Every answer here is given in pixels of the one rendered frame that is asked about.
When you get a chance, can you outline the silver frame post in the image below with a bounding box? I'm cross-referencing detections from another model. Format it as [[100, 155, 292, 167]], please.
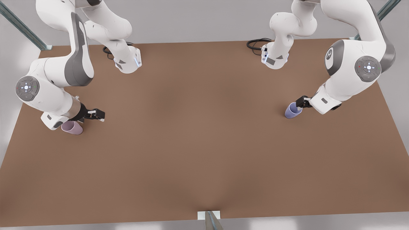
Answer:
[[350, 0, 402, 41], [197, 211, 224, 230], [0, 2, 53, 51]]

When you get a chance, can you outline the black cable loop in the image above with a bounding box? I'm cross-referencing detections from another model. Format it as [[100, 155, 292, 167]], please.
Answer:
[[103, 42, 135, 60], [246, 38, 274, 56]]

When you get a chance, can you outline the purple cup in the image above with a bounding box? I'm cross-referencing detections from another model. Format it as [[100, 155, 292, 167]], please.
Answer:
[[284, 102, 303, 119]]

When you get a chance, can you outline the pink cup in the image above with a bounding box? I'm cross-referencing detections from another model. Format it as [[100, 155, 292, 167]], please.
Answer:
[[61, 120, 83, 135]]

